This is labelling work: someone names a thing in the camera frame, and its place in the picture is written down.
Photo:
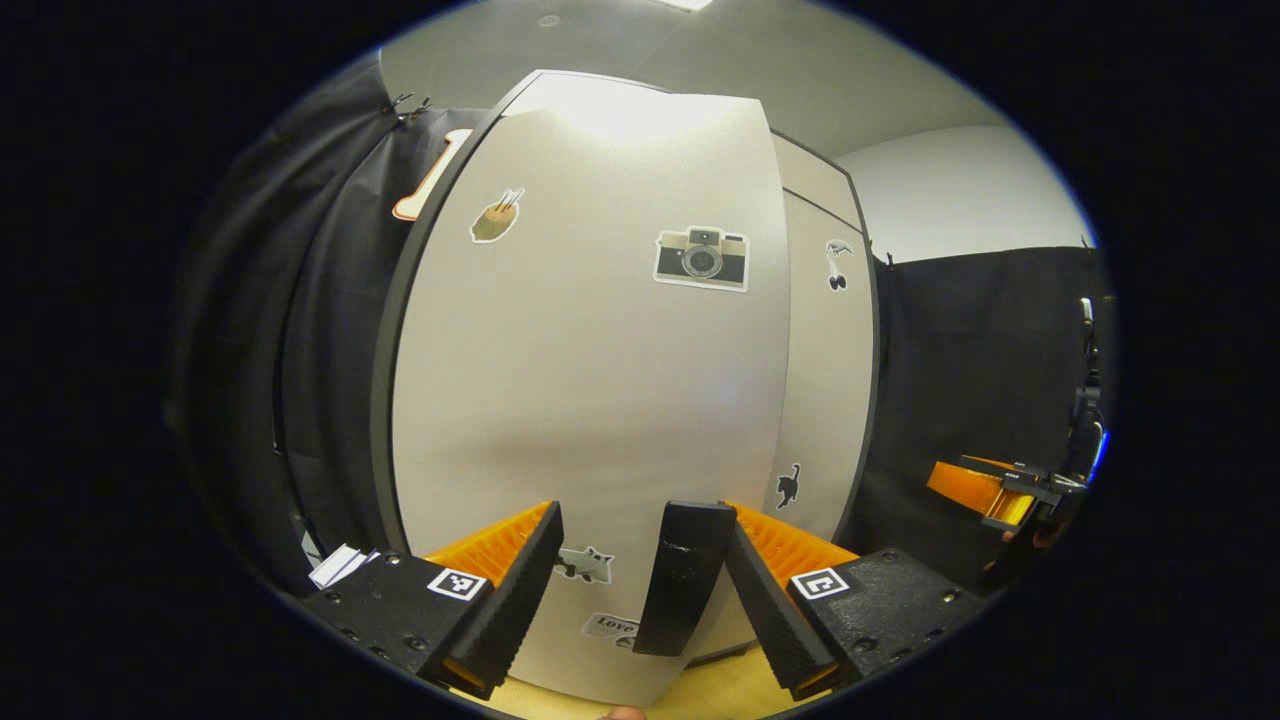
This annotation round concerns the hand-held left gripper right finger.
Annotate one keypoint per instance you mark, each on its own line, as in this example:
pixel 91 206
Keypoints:
pixel 775 610

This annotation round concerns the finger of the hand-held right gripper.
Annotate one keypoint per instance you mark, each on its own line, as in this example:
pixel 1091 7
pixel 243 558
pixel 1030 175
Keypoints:
pixel 1015 508
pixel 965 482

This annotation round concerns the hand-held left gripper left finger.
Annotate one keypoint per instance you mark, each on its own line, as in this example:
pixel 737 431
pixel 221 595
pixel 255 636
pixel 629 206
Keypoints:
pixel 515 610

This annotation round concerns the white cabinet door cat sticker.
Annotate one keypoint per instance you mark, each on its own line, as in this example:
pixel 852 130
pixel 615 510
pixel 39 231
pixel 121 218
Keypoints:
pixel 830 380

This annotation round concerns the white cabinet door camera sticker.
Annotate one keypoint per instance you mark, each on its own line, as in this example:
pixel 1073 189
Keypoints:
pixel 580 380

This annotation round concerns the white and grey cabinet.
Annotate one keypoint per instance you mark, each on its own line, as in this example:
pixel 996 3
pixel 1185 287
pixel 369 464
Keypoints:
pixel 381 360

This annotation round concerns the white cabinet drawer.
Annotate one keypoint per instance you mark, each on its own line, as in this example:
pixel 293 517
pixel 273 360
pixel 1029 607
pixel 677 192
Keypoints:
pixel 815 175

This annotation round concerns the black backdrop cloth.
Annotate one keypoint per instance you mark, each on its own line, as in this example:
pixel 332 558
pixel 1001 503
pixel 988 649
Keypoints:
pixel 300 300
pixel 970 350

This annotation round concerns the white paper sheets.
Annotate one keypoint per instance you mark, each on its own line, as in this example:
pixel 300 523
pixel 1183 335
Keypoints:
pixel 335 568

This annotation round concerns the ceiling light panel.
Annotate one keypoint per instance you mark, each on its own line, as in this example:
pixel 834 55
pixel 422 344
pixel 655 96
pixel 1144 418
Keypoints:
pixel 685 4

